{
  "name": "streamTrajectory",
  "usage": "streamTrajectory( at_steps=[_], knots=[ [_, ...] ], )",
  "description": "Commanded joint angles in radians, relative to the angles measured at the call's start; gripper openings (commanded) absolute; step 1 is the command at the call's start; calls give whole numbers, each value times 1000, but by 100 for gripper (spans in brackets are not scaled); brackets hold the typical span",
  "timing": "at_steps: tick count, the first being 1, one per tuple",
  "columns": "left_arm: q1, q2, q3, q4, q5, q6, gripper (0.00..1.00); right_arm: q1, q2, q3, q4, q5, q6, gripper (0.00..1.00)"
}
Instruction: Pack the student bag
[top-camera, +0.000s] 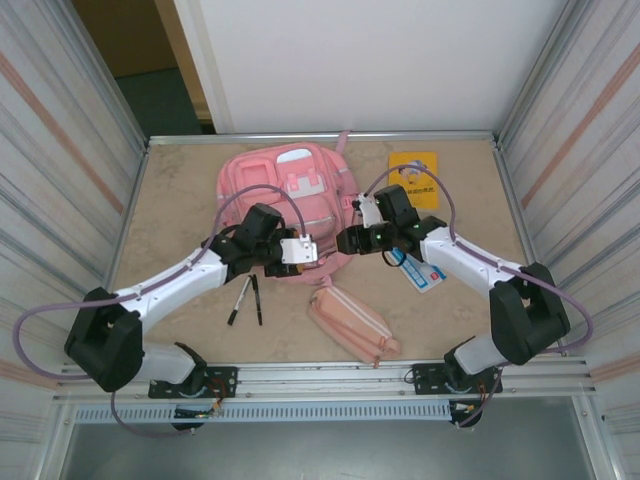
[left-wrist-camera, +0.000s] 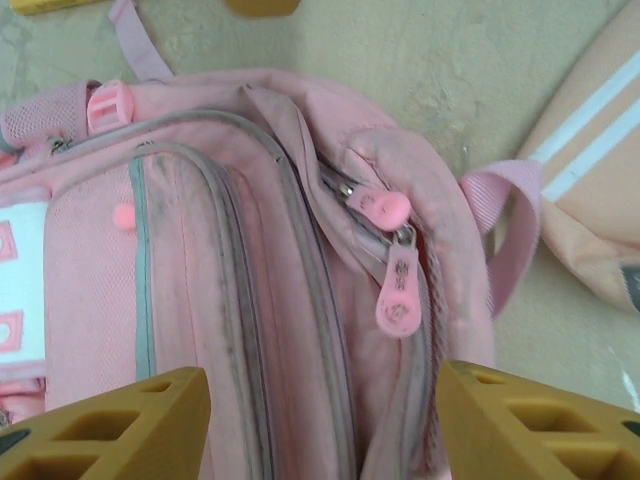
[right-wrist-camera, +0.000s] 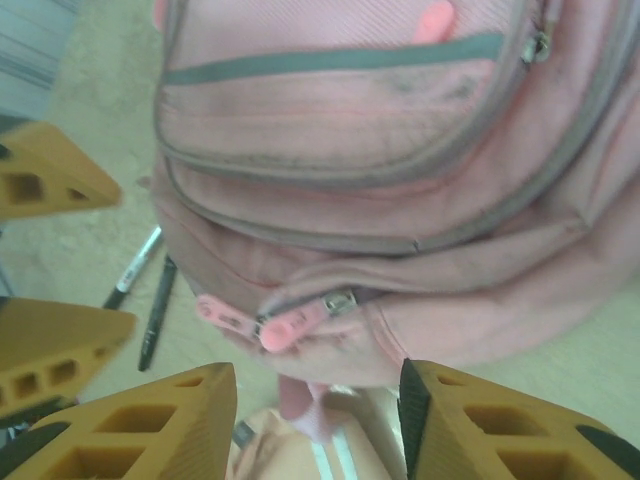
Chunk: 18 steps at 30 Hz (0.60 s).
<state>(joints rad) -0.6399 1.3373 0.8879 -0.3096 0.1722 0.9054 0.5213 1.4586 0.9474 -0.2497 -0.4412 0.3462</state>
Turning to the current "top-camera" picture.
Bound white barrel black marker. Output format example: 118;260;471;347
227;273;253;327

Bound black pen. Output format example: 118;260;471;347
249;273;265;327

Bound blue white card package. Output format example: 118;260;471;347
384;247;446;295

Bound aluminium table side rail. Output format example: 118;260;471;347
82;139;152;364
491;132;569;357

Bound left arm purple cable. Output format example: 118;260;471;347
12;183;309;439

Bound long aluminium mounting rail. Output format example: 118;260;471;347
53;355;599;404

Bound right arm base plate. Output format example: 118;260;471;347
410;363;504;397

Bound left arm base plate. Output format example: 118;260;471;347
148;366;239;400

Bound yellow book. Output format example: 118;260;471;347
388;151;441;210

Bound pink pencil case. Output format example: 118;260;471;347
307;285;403;370

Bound translucent corrugated enclosure panel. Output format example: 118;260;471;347
492;0;640;441
0;0;150;446

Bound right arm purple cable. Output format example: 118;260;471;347
362;164;596;430

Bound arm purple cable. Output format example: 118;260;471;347
362;164;596;430
12;183;309;439

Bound pink backpack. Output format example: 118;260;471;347
215;129;362;287

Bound brown wooden panel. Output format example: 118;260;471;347
72;0;179;79

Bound white door frame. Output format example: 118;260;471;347
172;0;235;135

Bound short aluminium table rail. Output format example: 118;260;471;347
146;130;501;148

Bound slotted grey cable duct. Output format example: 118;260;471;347
73;402;454;425

